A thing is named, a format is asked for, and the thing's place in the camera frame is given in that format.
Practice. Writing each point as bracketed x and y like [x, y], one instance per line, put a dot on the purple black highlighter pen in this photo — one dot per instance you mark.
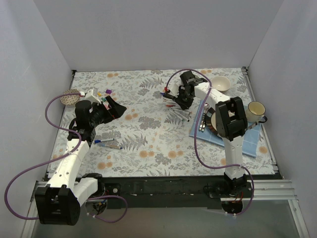
[165, 95]

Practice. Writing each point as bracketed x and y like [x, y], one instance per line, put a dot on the aluminium frame rail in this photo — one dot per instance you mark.
[262, 189]

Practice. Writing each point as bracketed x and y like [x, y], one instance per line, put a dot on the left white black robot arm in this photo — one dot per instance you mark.
[60, 201]

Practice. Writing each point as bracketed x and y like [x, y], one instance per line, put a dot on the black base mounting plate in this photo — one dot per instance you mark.
[211, 198]

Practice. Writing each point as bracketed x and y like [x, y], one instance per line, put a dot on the cream mug dark handle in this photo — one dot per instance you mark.
[255, 112]

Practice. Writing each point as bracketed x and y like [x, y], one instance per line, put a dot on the dark rimmed dinner plate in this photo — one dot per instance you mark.
[210, 121]

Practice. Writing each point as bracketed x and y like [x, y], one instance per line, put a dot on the patterned bowl at left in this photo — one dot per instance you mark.
[71, 98]

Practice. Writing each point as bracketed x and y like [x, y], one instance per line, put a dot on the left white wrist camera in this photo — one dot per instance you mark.
[91, 95]

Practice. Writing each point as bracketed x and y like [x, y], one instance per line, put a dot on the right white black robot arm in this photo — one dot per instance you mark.
[230, 123]

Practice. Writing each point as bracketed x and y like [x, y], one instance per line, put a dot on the metal knife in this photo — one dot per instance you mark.
[253, 125]

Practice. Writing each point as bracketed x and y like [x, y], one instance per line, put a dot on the blue capped marker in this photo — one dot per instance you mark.
[103, 140]

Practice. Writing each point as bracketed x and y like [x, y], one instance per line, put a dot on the cream ceramic bowl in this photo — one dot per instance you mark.
[221, 83]

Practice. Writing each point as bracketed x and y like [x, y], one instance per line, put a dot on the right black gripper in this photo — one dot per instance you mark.
[184, 94]

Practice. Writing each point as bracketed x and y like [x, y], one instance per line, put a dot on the blue checked cloth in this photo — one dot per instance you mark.
[250, 141]

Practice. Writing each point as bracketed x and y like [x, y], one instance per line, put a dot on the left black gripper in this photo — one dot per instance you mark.
[106, 110]

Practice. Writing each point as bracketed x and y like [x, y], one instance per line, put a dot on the floral tablecloth mat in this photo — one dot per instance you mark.
[155, 141]

